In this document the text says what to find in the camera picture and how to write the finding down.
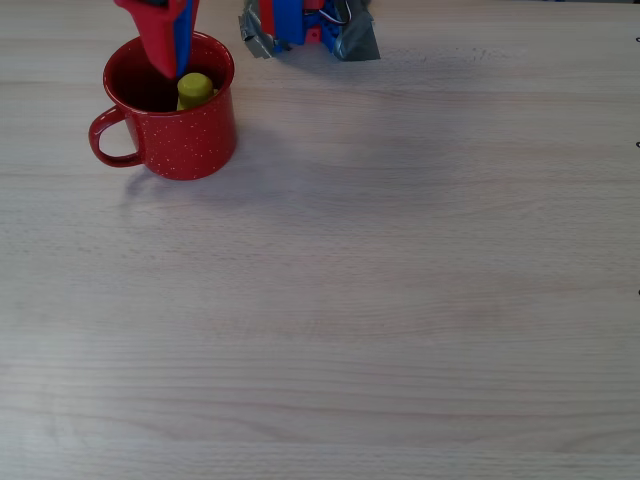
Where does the grey duct tape piece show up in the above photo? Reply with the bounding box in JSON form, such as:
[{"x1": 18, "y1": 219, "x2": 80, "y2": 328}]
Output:
[
  {"x1": 237, "y1": 0, "x2": 294, "y2": 62},
  {"x1": 327, "y1": 0, "x2": 382, "y2": 64}
]

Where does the yellow toy brick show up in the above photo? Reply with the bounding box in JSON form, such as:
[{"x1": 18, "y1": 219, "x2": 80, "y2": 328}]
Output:
[{"x1": 175, "y1": 72, "x2": 220, "y2": 112}]

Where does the red enamel mug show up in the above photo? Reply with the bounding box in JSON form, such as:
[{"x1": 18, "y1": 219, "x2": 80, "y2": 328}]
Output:
[{"x1": 88, "y1": 30, "x2": 239, "y2": 182}]

